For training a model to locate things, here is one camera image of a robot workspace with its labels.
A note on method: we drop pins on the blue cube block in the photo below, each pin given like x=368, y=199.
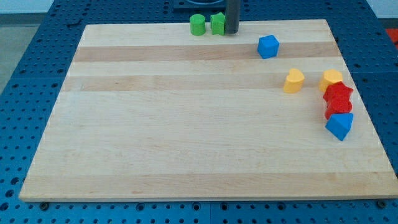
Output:
x=268, y=46

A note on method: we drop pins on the wooden board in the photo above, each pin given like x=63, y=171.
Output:
x=150, y=112

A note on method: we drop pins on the green cylinder block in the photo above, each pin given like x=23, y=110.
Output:
x=197, y=24

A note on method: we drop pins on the green star block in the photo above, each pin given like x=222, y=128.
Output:
x=217, y=23

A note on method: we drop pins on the yellow heart block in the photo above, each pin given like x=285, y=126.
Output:
x=293, y=81

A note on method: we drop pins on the yellow hexagon block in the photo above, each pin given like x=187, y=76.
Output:
x=329, y=77

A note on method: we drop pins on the red round block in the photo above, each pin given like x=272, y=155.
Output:
x=337, y=106

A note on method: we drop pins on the red star block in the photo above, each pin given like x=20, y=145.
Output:
x=337, y=90

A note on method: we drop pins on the blue triangle block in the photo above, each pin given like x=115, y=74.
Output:
x=340, y=124

